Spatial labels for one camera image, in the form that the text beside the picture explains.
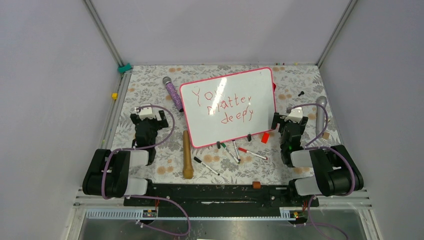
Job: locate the red capped marker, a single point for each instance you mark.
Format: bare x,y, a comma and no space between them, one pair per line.
252,153

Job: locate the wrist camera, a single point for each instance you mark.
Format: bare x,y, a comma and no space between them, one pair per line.
296,115
145,112

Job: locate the pink framed whiteboard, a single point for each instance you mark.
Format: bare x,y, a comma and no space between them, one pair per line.
229,107

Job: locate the black capped marker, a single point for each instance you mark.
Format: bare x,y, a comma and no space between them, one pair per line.
206,166

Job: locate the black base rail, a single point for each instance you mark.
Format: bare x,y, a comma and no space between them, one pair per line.
216,200

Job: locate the blue capped marker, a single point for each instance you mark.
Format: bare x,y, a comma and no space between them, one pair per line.
236,150

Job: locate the silver microphone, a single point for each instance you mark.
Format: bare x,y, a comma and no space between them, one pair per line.
321,121

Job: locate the small orange red block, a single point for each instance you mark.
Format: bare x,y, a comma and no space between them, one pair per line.
265,137

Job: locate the yellow small cube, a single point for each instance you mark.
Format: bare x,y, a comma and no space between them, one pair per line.
114,96

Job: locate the wooden rolling pin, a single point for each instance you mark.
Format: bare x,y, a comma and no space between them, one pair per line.
187,171

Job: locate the brown small cube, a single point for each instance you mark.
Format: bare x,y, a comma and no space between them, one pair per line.
256,185

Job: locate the purple glitter microphone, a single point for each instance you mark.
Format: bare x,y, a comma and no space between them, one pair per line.
171,89

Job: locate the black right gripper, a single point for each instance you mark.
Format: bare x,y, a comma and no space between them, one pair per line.
279,119

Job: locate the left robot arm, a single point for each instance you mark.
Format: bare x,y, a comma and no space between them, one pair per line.
108,174

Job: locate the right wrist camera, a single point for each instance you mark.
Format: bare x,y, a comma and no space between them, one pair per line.
296,115

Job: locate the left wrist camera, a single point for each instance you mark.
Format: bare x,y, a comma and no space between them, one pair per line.
145,112

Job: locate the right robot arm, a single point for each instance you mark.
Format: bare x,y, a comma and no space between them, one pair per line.
334,171

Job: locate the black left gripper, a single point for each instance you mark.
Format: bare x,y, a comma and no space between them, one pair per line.
159,123

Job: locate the teal corner clamp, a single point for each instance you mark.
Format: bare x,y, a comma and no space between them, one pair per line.
124,68

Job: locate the small wooden cube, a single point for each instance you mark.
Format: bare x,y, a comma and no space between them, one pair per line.
326,135

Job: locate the green capped marker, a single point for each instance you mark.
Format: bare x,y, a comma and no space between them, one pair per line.
230,153

